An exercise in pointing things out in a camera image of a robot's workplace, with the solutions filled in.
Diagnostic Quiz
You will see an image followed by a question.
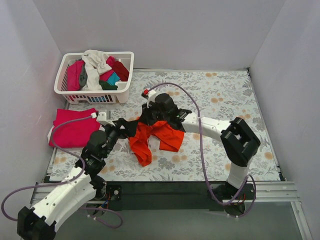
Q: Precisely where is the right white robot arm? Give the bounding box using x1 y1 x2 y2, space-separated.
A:
140 89 261 199

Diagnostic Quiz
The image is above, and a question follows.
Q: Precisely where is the white plastic laundry basket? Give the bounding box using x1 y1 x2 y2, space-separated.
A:
54 51 135 105

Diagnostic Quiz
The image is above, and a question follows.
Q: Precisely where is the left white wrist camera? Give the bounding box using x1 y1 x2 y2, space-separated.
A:
96 111 116 126

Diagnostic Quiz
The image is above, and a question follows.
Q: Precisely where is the magenta shirt in basket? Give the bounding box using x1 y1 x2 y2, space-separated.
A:
67 56 115 91

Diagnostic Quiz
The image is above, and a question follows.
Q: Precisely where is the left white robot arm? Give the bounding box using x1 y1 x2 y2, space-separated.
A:
17 118 138 240

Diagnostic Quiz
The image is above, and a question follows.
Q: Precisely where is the dark red shirt in basket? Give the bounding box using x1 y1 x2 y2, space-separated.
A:
112 61 130 82

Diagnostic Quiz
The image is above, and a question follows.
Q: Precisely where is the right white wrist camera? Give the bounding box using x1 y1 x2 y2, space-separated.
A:
141 88 157 108

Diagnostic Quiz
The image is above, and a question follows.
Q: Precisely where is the grey shirt in basket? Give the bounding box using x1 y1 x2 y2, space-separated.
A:
78 65 88 89

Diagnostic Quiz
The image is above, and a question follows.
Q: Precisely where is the white shirt in basket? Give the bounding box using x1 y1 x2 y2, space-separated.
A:
81 50 112 91

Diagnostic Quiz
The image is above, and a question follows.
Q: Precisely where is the floral patterned table mat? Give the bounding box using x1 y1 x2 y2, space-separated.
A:
49 70 280 182

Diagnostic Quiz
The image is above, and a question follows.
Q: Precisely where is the teal shirt in basket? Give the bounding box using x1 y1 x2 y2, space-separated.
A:
107 72 120 86

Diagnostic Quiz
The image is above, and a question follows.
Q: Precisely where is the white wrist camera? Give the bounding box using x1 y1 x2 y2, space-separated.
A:
96 111 116 126
141 88 157 108

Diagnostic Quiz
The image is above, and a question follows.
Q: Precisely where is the dark green shirt in basket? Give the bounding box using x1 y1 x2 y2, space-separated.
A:
99 80 118 91

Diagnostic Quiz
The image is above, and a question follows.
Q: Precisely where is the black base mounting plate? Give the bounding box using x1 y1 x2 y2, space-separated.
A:
84 183 256 213

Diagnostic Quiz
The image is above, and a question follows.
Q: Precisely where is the folded white shirt under magenta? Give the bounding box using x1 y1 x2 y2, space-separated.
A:
47 125 55 144

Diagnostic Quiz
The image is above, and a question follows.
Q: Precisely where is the folded magenta t shirt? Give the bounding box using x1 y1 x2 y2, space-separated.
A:
53 108 100 149

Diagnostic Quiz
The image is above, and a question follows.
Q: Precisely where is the orange t shirt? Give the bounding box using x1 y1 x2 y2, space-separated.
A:
128 121 185 167

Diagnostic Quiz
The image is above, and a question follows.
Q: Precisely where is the aluminium frame rail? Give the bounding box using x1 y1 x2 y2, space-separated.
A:
30 181 301 205

